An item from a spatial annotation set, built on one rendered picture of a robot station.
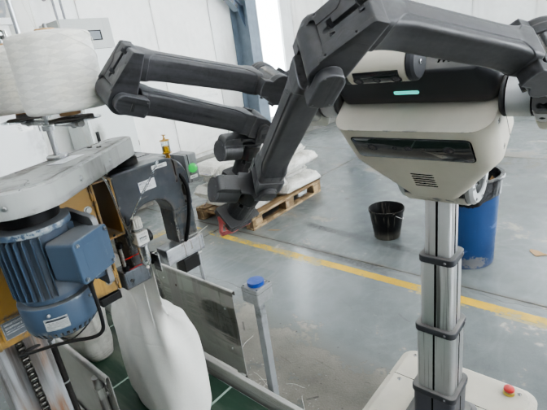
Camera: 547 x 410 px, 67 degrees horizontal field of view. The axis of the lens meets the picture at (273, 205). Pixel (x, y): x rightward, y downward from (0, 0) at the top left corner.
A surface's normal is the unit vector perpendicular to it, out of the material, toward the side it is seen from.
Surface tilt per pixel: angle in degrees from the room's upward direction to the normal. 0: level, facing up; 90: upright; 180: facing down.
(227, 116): 110
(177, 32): 90
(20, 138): 90
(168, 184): 90
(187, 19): 90
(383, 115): 40
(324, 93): 139
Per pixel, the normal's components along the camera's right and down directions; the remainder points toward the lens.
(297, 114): 0.13, 0.92
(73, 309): 0.78, 0.14
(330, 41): -0.69, -0.13
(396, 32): 0.36, 0.88
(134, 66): 0.58, 0.56
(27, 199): 0.63, 0.19
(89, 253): 0.96, -0.03
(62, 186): 0.99, -0.11
